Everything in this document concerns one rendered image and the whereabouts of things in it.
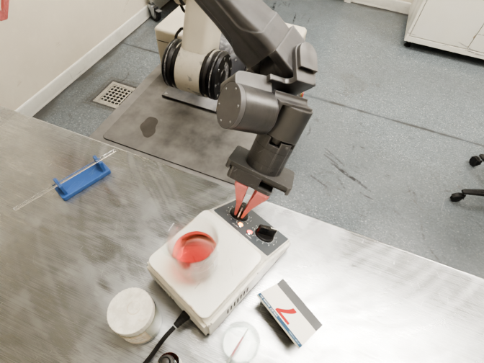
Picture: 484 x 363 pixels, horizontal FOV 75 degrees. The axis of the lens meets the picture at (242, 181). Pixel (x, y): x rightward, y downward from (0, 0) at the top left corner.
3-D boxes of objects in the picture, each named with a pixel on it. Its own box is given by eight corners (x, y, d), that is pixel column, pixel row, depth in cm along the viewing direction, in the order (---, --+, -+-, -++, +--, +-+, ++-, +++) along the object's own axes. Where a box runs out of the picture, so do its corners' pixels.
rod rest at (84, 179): (102, 163, 65) (96, 151, 62) (111, 172, 63) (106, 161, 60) (56, 191, 60) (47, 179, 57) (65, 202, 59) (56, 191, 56)
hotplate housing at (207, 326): (235, 204, 60) (237, 179, 54) (289, 248, 56) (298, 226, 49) (141, 289, 50) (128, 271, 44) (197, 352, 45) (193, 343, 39)
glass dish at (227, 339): (227, 370, 44) (227, 369, 42) (217, 329, 47) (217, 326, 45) (263, 358, 45) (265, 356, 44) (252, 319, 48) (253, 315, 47)
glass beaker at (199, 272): (209, 236, 47) (207, 207, 40) (227, 274, 44) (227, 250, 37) (164, 255, 45) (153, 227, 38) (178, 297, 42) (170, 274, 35)
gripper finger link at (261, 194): (250, 233, 49) (275, 186, 45) (209, 213, 50) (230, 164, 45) (257, 212, 55) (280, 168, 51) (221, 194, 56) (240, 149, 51)
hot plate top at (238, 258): (207, 209, 50) (207, 207, 50) (264, 258, 46) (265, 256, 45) (146, 262, 45) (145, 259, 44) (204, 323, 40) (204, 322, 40)
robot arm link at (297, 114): (324, 109, 42) (300, 91, 46) (287, 99, 38) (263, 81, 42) (300, 153, 45) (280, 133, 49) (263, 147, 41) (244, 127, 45)
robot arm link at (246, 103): (317, 45, 42) (274, 70, 49) (247, 14, 36) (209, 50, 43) (322, 131, 41) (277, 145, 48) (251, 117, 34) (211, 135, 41)
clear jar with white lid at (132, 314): (130, 299, 49) (115, 283, 43) (167, 305, 49) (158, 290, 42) (116, 342, 46) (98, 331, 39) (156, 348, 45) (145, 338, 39)
